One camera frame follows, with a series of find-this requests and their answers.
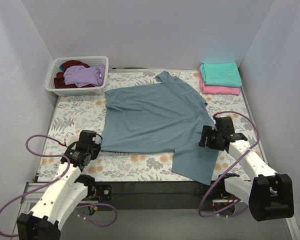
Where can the lilac t-shirt in basket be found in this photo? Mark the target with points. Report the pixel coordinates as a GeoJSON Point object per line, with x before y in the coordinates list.
{"type": "Point", "coordinates": [82, 76]}

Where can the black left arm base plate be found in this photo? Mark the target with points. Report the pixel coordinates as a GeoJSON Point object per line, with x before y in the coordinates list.
{"type": "Point", "coordinates": [101, 192]}

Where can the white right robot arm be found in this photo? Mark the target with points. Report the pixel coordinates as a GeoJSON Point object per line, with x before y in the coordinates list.
{"type": "Point", "coordinates": [261, 175]}

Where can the blue-grey t-shirt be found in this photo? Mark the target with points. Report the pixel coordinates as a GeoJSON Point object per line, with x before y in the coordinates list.
{"type": "Point", "coordinates": [167, 116]}

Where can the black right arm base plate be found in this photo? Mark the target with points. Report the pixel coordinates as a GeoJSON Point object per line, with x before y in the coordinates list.
{"type": "Point", "coordinates": [217, 193]}

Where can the folded teal t-shirt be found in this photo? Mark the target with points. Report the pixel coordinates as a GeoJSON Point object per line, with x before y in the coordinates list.
{"type": "Point", "coordinates": [221, 74]}

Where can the teal garment in basket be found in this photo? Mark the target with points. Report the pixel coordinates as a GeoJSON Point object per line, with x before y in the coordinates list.
{"type": "Point", "coordinates": [61, 68]}

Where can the white plastic laundry basket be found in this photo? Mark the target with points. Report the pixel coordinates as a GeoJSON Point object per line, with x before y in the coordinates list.
{"type": "Point", "coordinates": [92, 61]}

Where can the folded pink t-shirt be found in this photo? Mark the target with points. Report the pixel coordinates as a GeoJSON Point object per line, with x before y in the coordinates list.
{"type": "Point", "coordinates": [213, 89]}

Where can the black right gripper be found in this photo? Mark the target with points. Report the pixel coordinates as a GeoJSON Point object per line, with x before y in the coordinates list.
{"type": "Point", "coordinates": [204, 136]}

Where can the dark red garment in basket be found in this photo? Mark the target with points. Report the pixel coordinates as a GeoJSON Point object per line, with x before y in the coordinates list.
{"type": "Point", "coordinates": [59, 80]}

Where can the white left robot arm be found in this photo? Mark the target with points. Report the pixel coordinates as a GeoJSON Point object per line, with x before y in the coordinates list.
{"type": "Point", "coordinates": [69, 186]}

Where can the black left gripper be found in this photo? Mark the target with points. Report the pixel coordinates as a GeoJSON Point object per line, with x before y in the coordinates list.
{"type": "Point", "coordinates": [94, 152]}

